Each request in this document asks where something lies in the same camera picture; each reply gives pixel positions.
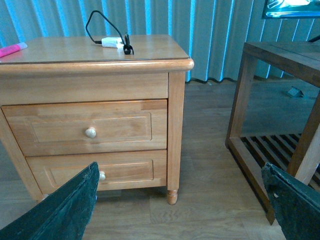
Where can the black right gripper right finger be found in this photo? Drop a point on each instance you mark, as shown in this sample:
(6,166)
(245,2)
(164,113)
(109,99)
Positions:
(296,205)

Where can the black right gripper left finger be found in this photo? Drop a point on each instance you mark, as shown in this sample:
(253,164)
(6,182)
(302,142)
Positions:
(63,215)

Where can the wooden drawer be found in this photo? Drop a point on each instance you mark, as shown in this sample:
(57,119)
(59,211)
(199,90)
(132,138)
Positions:
(88,127)
(120,170)

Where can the pink highlighter marker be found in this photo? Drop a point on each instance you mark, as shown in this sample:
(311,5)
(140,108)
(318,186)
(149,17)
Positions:
(8,50)

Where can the dark wooden side table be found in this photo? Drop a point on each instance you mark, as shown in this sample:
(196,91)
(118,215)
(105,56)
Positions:
(268,125)

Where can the light wooden nightstand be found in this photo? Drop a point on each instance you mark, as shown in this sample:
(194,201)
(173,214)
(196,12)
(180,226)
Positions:
(61,70)

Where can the grey floor socket box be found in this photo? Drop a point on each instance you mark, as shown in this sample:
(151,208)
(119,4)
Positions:
(295,92)

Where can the white USB charger adapter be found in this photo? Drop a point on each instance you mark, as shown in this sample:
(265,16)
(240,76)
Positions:
(112,42)

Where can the light blue pleated curtain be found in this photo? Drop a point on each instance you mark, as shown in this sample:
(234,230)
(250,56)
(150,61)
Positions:
(212,32)

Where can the black framed screen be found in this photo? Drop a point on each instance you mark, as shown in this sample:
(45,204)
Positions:
(291,9)

